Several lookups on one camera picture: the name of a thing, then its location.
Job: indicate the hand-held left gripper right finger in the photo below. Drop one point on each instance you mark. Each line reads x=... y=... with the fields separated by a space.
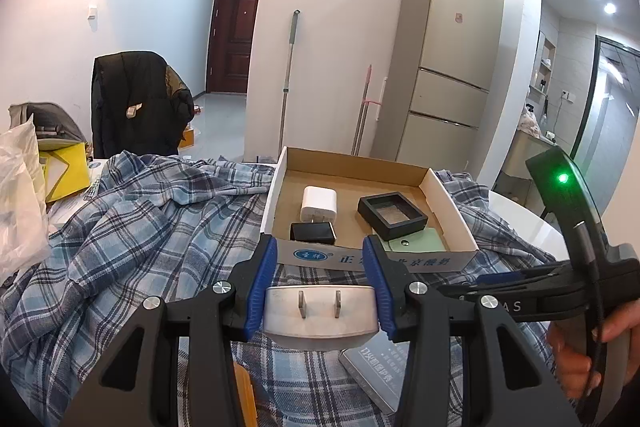
x=380 y=287

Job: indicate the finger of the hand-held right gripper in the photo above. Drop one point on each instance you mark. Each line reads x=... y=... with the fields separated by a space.
x=500 y=279
x=500 y=289

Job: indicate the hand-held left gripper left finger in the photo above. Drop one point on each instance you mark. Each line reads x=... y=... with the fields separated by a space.
x=260 y=287

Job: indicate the green snap pouch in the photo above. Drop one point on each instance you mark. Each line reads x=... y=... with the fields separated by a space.
x=425 y=242

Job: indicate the white rounded plug adapter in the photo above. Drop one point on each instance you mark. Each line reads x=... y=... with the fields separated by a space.
x=320 y=322

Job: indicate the black frame display case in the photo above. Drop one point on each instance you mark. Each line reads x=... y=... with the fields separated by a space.
x=392 y=214

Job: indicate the black phone charger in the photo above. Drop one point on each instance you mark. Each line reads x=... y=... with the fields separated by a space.
x=312 y=233

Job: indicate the grey packet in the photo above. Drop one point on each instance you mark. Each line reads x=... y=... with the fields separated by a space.
x=370 y=377

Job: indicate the white square phone charger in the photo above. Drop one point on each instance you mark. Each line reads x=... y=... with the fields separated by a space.
x=320 y=202

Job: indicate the orange translucent plastic box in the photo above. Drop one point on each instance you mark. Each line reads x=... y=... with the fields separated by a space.
x=242 y=399

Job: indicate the person's right hand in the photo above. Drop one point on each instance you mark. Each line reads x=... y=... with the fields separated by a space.
x=570 y=362

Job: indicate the beige vanity cabinet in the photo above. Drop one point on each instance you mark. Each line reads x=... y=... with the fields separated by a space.
x=515 y=157

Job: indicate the pink plastic bag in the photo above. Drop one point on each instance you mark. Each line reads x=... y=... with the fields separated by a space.
x=530 y=121

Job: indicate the black framed glass door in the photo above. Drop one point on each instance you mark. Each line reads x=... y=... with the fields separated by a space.
x=607 y=107

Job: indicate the blue plaid cloth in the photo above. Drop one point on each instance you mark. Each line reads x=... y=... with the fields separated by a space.
x=150 y=247

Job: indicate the beige refrigerator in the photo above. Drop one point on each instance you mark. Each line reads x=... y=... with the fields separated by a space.
x=450 y=57

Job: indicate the small orange cardboard box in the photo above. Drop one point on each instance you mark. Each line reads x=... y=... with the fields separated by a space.
x=189 y=136

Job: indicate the ceiling spot light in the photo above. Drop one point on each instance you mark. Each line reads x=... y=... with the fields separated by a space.
x=609 y=8

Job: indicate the yellow bag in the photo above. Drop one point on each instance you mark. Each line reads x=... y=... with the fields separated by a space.
x=65 y=172

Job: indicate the black jacket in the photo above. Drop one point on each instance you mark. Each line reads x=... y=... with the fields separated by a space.
x=125 y=77

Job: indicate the dark brown door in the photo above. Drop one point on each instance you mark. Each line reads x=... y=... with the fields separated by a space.
x=232 y=37

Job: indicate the white plastic bag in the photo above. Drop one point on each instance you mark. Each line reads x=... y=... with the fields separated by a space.
x=20 y=197

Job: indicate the grey backpack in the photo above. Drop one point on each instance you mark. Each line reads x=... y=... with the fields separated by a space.
x=45 y=119

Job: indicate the white wall outlet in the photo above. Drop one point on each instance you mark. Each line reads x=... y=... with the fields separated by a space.
x=566 y=96

